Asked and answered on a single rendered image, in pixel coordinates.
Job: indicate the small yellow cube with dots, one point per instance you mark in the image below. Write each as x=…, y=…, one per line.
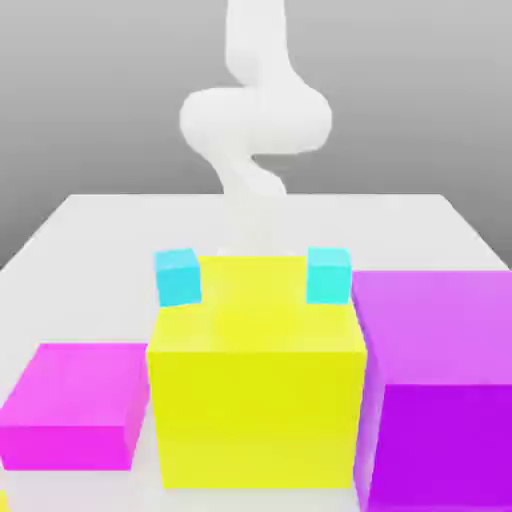
x=3, y=502

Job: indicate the large yellow box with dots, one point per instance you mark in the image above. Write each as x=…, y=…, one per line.
x=256, y=400

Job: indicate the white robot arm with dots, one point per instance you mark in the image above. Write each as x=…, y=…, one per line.
x=256, y=116

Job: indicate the small turquoise cube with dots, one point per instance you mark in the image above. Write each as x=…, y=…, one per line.
x=328, y=276

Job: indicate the large purple box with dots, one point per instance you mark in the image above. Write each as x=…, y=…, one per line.
x=436, y=384

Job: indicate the large magenta box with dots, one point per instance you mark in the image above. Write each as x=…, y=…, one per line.
x=72, y=404

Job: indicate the small sky blue cube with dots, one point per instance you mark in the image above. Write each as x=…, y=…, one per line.
x=178, y=278

